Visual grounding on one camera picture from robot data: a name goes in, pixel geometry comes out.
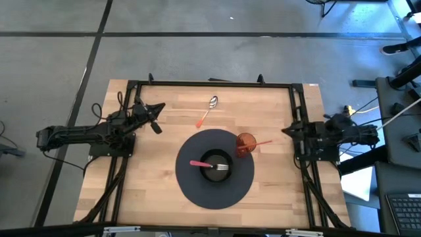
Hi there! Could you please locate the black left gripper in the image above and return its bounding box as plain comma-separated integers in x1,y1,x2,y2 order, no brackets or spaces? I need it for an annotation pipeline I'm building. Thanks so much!
130,103,166,129

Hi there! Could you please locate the orange faceted plastic tumbler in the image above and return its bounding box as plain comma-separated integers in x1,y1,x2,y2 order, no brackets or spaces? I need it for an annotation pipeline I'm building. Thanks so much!
235,132,258,159

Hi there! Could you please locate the red drinking straw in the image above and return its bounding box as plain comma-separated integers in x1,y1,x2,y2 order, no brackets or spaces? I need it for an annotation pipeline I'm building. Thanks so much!
241,140,273,149

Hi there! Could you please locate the orange-handled metal spoon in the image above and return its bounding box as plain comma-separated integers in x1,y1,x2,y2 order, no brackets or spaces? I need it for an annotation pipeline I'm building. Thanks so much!
195,95,219,128

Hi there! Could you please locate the black bowl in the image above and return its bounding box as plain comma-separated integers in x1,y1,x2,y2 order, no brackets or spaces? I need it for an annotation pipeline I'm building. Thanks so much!
199,149,234,184

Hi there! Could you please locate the black computer keyboard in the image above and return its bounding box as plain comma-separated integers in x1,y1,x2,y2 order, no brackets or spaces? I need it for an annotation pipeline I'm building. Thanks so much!
385,193,421,236

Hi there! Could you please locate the person's shoe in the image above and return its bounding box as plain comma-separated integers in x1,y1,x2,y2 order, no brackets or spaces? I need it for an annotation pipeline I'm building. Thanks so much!
380,42,410,56

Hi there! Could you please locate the black aluminium table frame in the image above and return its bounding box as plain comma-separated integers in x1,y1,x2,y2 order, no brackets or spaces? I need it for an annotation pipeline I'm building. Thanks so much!
74,72,352,231

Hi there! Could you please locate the white paper sheet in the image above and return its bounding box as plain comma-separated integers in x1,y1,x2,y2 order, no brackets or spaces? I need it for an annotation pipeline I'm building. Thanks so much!
340,153,374,202

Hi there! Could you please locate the pink-handled metal fork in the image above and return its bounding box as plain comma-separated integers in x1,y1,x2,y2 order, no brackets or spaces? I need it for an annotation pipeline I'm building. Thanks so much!
189,160,230,171

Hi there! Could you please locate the dark round woven placemat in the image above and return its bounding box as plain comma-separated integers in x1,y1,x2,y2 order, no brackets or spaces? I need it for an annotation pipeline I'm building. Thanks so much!
175,128,255,210

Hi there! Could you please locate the white cable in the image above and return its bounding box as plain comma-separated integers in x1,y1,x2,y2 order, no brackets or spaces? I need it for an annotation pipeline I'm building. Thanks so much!
376,97,421,131

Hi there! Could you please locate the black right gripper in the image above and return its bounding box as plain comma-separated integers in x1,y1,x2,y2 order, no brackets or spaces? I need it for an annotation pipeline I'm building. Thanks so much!
282,120,326,147

